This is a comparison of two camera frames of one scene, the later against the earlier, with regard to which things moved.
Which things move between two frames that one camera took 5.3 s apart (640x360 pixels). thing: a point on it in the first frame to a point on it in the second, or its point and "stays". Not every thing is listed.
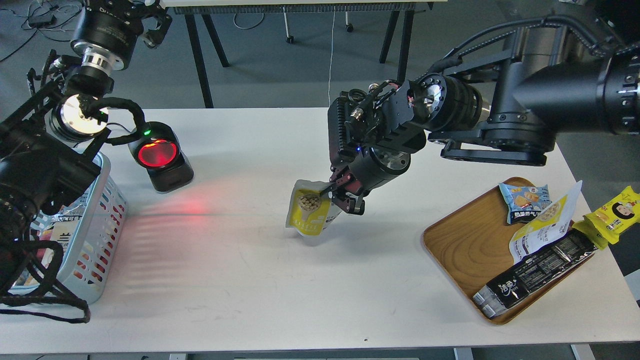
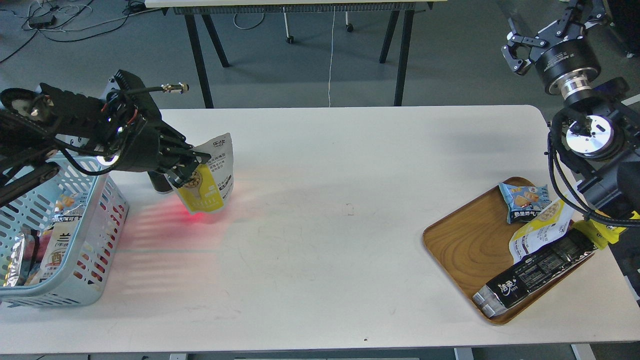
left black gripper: x=110 y=31 to x=144 y=150
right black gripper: x=373 y=169 to x=569 y=68
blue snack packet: x=525 y=202 stays
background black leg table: x=190 y=8 stays
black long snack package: x=576 y=246 stays
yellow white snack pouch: x=309 y=212 to x=212 y=184
